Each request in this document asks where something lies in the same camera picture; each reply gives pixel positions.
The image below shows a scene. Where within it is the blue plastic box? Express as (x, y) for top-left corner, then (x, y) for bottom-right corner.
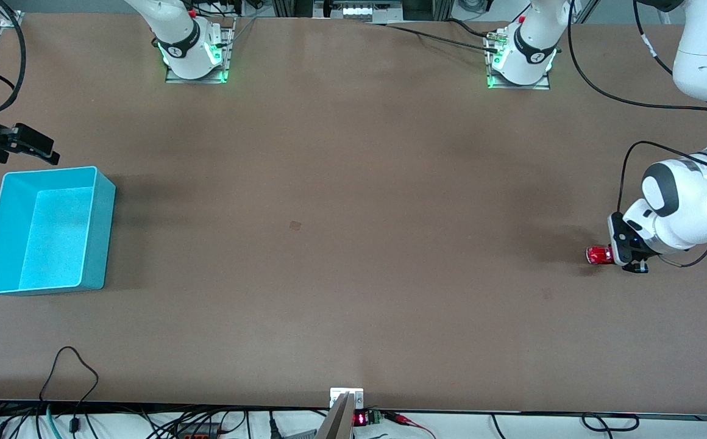
(0, 166), (116, 296)

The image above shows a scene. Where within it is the grey device with white lights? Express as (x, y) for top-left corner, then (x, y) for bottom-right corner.
(314, 0), (404, 20)

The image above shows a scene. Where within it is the black coiled cable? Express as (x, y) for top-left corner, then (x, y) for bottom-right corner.
(581, 413), (641, 432)

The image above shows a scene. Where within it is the thin black looped cable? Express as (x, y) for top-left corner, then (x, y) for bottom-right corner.
(40, 346), (99, 435)

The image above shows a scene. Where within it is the aluminium frame post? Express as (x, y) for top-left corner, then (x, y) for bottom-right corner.
(271, 0), (313, 18)

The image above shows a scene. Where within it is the orange black power strip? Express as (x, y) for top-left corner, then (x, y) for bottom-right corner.
(174, 423), (225, 439)

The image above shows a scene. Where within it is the aluminium corner profile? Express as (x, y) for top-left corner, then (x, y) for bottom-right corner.
(0, 0), (25, 28)

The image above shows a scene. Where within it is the red clip lead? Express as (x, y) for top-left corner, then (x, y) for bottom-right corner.
(384, 412), (436, 439)

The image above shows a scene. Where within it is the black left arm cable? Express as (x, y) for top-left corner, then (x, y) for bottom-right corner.
(567, 0), (707, 269)

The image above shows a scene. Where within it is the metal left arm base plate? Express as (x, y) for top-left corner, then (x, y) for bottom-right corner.
(486, 29), (552, 91)

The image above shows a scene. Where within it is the long black table cable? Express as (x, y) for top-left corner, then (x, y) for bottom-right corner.
(366, 22), (503, 52)

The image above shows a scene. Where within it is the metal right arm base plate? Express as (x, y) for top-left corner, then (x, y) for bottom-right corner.
(165, 17), (236, 84)

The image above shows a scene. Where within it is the grey camera mount bar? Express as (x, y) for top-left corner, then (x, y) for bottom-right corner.
(315, 393), (355, 439)

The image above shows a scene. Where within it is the white camera bracket plate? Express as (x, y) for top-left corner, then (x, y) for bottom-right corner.
(330, 388), (364, 409)

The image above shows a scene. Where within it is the short black table cable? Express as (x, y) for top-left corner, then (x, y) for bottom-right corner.
(448, 18), (494, 38)

